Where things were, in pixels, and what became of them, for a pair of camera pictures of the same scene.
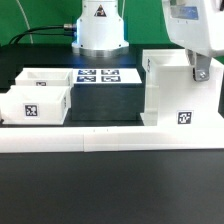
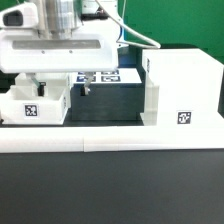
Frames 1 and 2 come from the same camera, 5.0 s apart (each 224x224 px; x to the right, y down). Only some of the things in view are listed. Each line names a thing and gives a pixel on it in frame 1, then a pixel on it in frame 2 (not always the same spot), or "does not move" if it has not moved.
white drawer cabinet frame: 173,97 does not move
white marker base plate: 106,76 does not move
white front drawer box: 35,104 does not move
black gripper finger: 201,65 → 39,85
